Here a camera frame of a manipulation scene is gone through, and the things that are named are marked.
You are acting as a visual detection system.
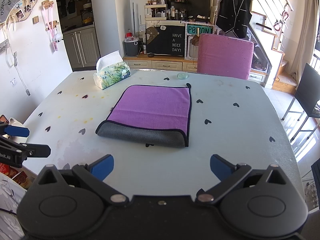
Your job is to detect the black chalkboard cart sign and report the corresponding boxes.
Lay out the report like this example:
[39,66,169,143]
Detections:
[146,25,185,57]

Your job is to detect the floral tissue box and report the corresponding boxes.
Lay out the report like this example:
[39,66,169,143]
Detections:
[93,50,131,90]

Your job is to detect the purple grey microfibre towel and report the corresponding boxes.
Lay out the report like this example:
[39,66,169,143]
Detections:
[95,83,192,148]

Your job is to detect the white shelf rack with bottles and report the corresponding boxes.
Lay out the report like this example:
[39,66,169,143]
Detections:
[144,4,167,21]

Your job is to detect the wooden low drawer cabinet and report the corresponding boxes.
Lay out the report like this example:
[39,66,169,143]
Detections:
[122,54,268,84]

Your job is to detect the grey kitchen cabinet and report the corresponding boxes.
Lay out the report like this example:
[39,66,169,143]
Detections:
[63,25,100,69]

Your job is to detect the teal poton licence plate sign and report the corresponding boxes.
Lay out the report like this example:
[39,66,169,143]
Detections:
[187,24,213,35]

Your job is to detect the white charger cable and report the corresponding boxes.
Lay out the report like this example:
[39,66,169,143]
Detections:
[6,39,32,97]

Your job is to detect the black metal side chair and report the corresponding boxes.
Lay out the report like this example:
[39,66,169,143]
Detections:
[281,63,319,142]

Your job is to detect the pink upholstered chair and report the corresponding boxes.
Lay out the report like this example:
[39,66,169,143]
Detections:
[197,34,254,80]

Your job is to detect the black jacket white trim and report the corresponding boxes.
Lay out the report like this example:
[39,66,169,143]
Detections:
[216,0,252,38]

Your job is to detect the grey bin with red lid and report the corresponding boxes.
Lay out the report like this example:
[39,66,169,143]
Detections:
[124,32,139,56]

